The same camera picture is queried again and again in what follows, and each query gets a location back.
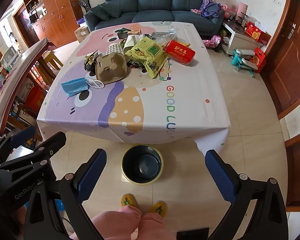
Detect blue face mask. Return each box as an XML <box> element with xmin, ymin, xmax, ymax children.
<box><xmin>61</xmin><ymin>77</ymin><xmax>104</xmax><ymax>97</ymax></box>

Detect dark foil wrapper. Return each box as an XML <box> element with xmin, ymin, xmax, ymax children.
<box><xmin>84</xmin><ymin>50</ymin><xmax>99</xmax><ymax>71</ymax></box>

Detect brown bear plush hat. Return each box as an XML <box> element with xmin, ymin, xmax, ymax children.
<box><xmin>95</xmin><ymin>53</ymin><xmax>127</xmax><ymax>85</ymax></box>

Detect checkered paper cup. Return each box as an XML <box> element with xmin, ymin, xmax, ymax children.
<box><xmin>105</xmin><ymin>43</ymin><xmax>125</xmax><ymax>55</ymax></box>

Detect yellow green snack bag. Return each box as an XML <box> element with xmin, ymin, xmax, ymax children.
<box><xmin>125</xmin><ymin>37</ymin><xmax>168</xmax><ymax>79</ymax></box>

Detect yellow rimmed trash bin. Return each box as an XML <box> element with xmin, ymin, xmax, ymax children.
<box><xmin>121</xmin><ymin>145</ymin><xmax>164</xmax><ymax>185</ymax></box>

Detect left yellow slipper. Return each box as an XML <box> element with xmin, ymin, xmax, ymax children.
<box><xmin>121</xmin><ymin>193</ymin><xmax>138</xmax><ymax>207</ymax></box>

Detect yellow slipper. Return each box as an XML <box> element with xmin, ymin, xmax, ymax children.
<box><xmin>149</xmin><ymin>201</ymin><xmax>167</xmax><ymax>218</ymax></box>
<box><xmin>121</xmin><ymin>193</ymin><xmax>138</xmax><ymax>207</ymax></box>

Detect long dining table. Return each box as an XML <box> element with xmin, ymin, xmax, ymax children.
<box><xmin>0</xmin><ymin>38</ymin><xmax>53</xmax><ymax>135</ymax></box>

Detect pink trouser legs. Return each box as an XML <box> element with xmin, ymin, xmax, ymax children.
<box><xmin>70</xmin><ymin>205</ymin><xmax>180</xmax><ymax>240</ymax></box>

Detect right yellow slipper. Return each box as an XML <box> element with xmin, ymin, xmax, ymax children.
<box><xmin>149</xmin><ymin>201</ymin><xmax>167</xmax><ymax>218</ymax></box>

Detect cartoon printed tablecloth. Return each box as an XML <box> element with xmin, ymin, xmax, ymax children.
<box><xmin>37</xmin><ymin>22</ymin><xmax>231</xmax><ymax>153</ymax></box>

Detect wooden door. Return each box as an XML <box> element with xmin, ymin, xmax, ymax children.
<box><xmin>261</xmin><ymin>0</ymin><xmax>300</xmax><ymax>119</ymax></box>

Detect teal stepper machine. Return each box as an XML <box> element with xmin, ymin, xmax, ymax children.
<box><xmin>231</xmin><ymin>49</ymin><xmax>258</xmax><ymax>79</ymax></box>

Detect wooden cabinet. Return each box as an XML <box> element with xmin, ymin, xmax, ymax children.
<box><xmin>13</xmin><ymin>0</ymin><xmax>83</xmax><ymax>47</ymax></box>

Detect white side table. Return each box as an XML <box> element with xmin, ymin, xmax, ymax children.
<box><xmin>220</xmin><ymin>20</ymin><xmax>262</xmax><ymax>55</ymax></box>

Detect dark teal sofa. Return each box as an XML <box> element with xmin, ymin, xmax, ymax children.
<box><xmin>83</xmin><ymin>0</ymin><xmax>225</xmax><ymax>37</ymax></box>

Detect purple bag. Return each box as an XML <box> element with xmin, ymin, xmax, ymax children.
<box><xmin>199</xmin><ymin>0</ymin><xmax>221</xmax><ymax>18</ymax></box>

